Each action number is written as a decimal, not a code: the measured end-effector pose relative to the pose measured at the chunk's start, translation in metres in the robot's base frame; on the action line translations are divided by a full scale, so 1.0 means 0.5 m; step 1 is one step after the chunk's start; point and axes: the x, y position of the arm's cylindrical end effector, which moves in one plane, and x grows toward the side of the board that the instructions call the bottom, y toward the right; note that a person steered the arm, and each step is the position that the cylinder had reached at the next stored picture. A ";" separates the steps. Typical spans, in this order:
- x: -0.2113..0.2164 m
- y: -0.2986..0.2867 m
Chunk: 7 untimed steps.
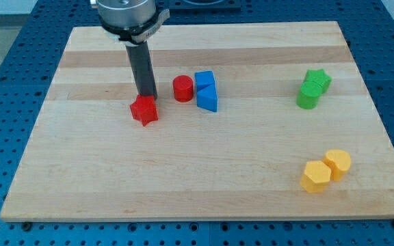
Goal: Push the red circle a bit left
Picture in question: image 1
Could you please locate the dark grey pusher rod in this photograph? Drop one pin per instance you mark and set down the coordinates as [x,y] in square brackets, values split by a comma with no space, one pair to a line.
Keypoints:
[142,69]

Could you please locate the red star block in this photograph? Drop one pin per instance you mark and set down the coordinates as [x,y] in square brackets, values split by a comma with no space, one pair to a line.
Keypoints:
[144,109]

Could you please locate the red cylinder block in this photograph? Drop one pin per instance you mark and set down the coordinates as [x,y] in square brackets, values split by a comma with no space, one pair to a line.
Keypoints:
[183,88]

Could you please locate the blue cube block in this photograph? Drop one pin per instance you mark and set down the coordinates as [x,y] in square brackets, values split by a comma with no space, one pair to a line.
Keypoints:
[204,79]

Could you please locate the blue triangle block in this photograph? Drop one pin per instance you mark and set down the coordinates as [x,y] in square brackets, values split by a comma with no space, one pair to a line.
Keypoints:
[207,98]

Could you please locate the light wooden board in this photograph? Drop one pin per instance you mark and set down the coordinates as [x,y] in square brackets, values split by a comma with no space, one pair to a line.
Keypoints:
[88,160]

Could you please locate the green cylinder block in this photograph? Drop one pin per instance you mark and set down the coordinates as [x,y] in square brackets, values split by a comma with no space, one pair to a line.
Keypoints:
[308,95]

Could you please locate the green star block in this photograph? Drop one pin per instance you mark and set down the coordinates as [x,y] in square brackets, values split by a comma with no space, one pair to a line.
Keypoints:
[320,78]

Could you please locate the yellow hexagon block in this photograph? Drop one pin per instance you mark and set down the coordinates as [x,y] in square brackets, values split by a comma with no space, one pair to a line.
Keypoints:
[315,177]

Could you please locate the yellow heart block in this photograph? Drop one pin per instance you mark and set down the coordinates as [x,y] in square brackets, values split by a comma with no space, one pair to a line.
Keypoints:
[339,161]

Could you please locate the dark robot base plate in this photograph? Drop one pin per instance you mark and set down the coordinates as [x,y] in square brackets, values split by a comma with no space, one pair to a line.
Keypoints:
[203,4]

